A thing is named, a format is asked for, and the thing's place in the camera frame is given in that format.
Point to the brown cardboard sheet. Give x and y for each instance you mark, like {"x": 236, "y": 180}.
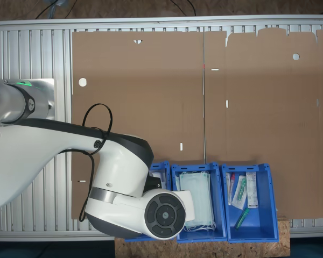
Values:
{"x": 272, "y": 121}
{"x": 137, "y": 94}

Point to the red-capped swab tube packet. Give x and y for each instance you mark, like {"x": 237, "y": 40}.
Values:
{"x": 231, "y": 188}

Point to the blue bin with cotton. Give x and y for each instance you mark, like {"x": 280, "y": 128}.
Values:
{"x": 167, "y": 172}

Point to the blue bin with masks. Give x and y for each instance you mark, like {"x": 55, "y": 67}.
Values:
{"x": 220, "y": 199}

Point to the white printed flat packet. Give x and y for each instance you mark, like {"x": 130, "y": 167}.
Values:
{"x": 252, "y": 190}

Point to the green tube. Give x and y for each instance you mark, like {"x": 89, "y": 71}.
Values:
{"x": 242, "y": 218}

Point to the chipboard wooden block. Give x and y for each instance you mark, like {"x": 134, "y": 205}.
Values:
{"x": 231, "y": 250}

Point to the green-printed clear packet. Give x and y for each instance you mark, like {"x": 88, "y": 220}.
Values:
{"x": 240, "y": 193}

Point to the blue bin with swab packets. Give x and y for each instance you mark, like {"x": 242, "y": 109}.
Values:
{"x": 266, "y": 193}

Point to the stack of white face masks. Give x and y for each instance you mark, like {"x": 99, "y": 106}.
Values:
{"x": 202, "y": 193}

